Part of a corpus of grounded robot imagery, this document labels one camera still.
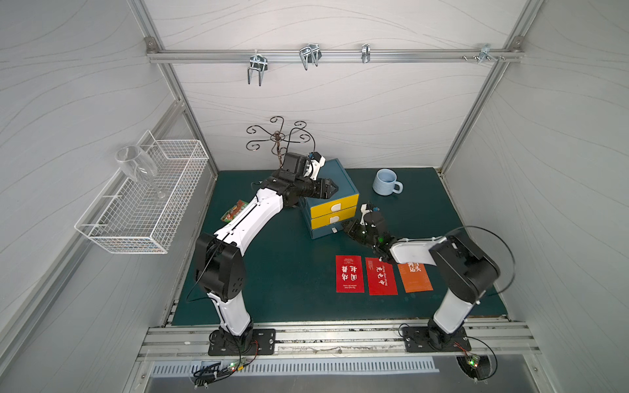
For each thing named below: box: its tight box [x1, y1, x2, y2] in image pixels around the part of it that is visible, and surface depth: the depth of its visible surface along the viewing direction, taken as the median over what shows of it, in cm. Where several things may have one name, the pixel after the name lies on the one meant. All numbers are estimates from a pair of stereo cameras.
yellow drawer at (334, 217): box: [311, 205, 357, 230], surface depth 90 cm
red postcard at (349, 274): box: [335, 255, 365, 294], surface depth 90 cm
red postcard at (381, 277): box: [365, 256, 399, 296], surface depth 88 cm
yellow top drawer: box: [310, 193, 360, 219], surface depth 86 cm
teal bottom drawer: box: [311, 221, 345, 240], surface depth 94 cm
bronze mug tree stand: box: [245, 116, 317, 168], surface depth 91 cm
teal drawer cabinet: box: [298, 158, 360, 240], surface depth 88 cm
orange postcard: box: [397, 262, 434, 294], surface depth 90 cm
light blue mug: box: [371, 167, 404, 197], surface depth 112 cm
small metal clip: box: [361, 43, 372, 64], surface depth 80 cm
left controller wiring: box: [193, 340, 260, 390], surface depth 69 cm
